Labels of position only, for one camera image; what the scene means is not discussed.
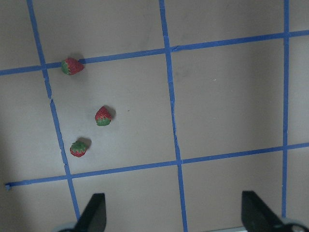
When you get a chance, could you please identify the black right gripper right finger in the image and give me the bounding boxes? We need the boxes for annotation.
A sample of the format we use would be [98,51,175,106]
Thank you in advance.
[241,191,285,232]

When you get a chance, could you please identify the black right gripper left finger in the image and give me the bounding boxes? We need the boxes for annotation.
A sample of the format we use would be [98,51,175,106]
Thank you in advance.
[74,193,107,232]

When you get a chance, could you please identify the red strawberry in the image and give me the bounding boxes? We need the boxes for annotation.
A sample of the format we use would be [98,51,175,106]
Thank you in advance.
[70,141,88,158]
[61,58,84,75]
[95,106,112,126]

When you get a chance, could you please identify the red strawberry on tape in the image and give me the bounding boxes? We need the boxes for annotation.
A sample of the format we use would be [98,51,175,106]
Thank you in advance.
[61,58,84,75]

